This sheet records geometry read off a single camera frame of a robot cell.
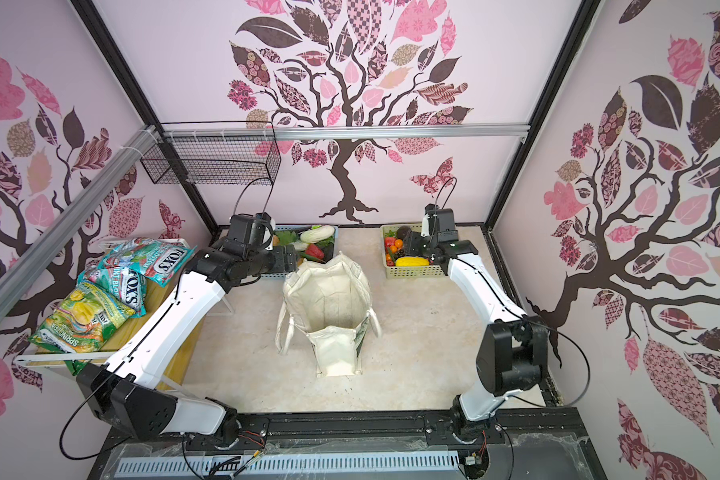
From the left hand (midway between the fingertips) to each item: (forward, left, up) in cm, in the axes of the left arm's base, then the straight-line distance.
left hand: (284, 260), depth 77 cm
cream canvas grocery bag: (+2, -10, -25) cm, 26 cm away
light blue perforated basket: (+19, -10, -18) cm, 28 cm away
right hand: (+11, -36, -3) cm, 38 cm away
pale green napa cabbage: (+25, -4, -16) cm, 30 cm away
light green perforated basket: (+11, -36, -21) cm, 43 cm away
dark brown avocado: (+28, -36, -18) cm, 49 cm away
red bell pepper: (+18, -4, -18) cm, 26 cm away
